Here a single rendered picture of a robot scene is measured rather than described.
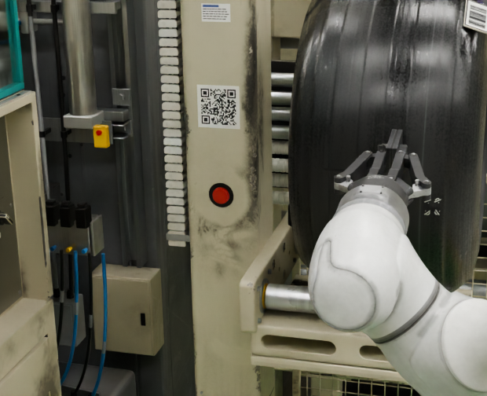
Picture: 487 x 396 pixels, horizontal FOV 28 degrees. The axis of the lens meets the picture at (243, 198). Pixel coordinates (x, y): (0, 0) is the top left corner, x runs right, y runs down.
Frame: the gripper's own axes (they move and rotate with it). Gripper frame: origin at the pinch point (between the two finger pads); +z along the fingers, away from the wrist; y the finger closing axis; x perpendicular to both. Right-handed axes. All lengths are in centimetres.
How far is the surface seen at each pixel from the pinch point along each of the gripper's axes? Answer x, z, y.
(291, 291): 32.9, 11.6, 18.5
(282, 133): 24, 59, 31
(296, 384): 84, 52, 28
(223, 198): 20.2, 19.6, 32.1
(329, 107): -3.5, 5.7, 10.3
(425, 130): -1.1, 4.5, -3.9
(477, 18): -13.6, 18.6, -9.9
